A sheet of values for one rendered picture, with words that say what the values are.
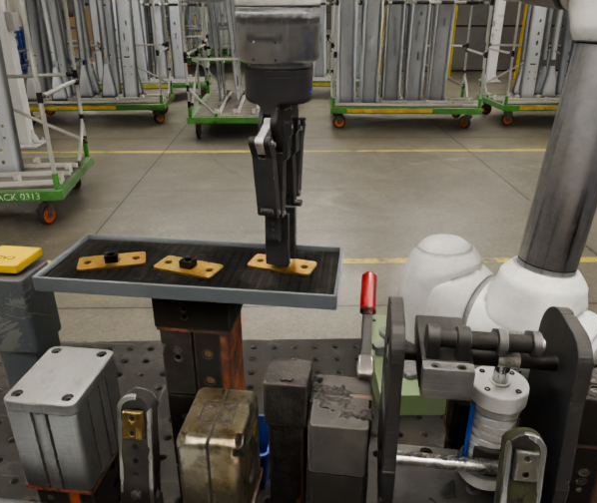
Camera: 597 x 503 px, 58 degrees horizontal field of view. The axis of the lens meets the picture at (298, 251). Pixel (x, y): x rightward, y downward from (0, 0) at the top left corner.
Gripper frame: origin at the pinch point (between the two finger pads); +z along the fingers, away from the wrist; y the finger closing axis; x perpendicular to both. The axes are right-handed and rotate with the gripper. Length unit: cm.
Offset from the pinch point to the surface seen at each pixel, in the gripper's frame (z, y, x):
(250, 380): 50, -31, -19
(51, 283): 4.3, 13.3, -24.6
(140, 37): 21, -751, -514
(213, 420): 12.3, 20.5, -0.1
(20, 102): 71, -423, -458
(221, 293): 4.2, 9.3, -4.0
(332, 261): 4.2, -3.1, 6.0
